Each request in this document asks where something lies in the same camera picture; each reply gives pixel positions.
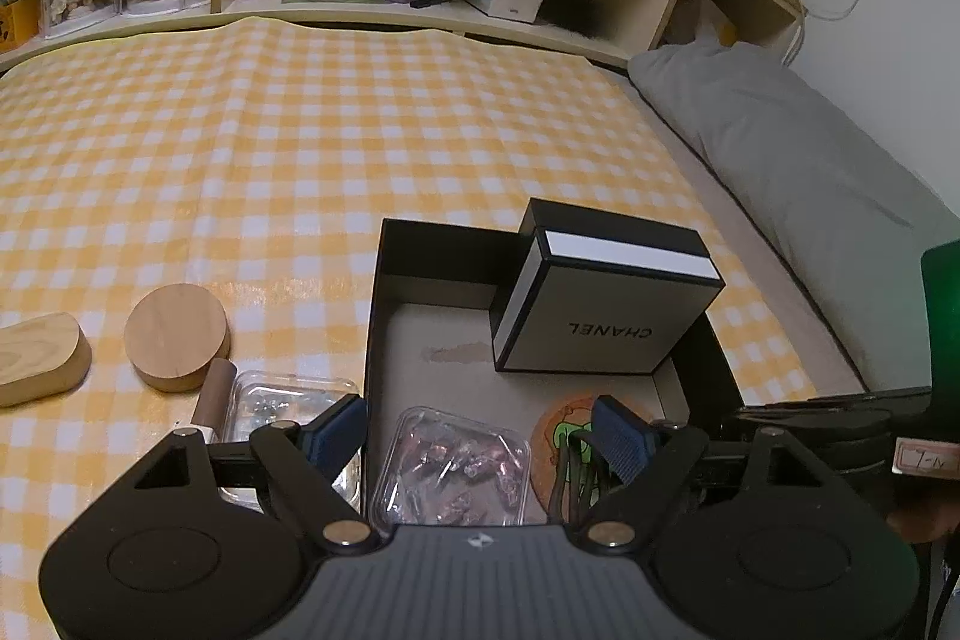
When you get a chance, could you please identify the clear box of brown clips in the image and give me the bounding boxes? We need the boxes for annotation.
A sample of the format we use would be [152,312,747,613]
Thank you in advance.
[368,406,530,534]

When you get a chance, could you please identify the black Chanel perfume box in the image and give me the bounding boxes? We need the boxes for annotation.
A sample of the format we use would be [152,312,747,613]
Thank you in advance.
[490,198,726,375]

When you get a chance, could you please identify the black storage box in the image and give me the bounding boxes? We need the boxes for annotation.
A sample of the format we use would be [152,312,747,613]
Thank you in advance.
[364,200,742,531]

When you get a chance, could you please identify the black hair claw clip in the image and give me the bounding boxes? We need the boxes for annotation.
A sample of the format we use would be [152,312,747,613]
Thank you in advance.
[547,432,612,526]

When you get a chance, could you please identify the round green frog coaster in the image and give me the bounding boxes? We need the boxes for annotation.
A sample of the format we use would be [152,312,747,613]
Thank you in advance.
[530,395,622,523]

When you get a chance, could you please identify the clear box of silver items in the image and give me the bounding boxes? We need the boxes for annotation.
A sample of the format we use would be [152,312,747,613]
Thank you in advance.
[220,370,363,512]

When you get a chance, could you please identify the brown wooden cylinder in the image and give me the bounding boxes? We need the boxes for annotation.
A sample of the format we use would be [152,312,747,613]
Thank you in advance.
[190,357,236,443]

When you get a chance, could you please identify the round wooden block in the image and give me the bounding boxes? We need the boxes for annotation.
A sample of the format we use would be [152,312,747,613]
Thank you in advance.
[124,283,231,393]

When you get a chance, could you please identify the grey pillow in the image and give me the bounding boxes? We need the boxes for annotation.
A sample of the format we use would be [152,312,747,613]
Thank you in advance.
[628,41,958,390]

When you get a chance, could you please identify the yellow white checkered cloth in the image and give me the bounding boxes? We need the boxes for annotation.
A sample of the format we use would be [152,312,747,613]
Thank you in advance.
[2,18,814,638]

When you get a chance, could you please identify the oval wooden block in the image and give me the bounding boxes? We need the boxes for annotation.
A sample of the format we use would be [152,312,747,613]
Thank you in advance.
[0,312,91,408]

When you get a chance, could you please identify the yellow box on shelf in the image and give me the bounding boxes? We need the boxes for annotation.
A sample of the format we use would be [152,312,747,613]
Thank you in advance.
[0,0,41,53]

